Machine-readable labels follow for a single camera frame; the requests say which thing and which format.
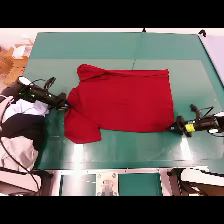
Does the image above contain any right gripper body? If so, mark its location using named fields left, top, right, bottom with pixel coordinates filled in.
left=174, top=115, right=198, bottom=136

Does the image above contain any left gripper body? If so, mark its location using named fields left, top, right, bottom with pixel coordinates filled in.
left=48, top=92, right=70, bottom=109

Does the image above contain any red T-shirt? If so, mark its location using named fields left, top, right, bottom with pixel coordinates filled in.
left=63, top=63, right=176, bottom=145

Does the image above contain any white garment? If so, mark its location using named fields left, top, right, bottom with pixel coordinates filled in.
left=1, top=97, right=51, bottom=118

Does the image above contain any black garment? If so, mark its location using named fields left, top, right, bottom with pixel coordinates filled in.
left=0, top=112, right=48, bottom=153

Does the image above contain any beige garment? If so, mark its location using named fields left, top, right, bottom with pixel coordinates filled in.
left=0, top=135, right=40, bottom=174

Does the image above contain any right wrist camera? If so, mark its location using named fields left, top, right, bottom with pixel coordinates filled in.
left=189, top=103, right=205, bottom=122

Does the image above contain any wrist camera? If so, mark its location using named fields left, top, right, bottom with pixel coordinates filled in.
left=189, top=103, right=205, bottom=122
left=42, top=76, right=58, bottom=92

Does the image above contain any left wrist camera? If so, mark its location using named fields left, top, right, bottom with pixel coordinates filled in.
left=42, top=76, right=58, bottom=92

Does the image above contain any silver frame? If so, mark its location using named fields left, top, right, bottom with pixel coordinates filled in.
left=42, top=165, right=212, bottom=197

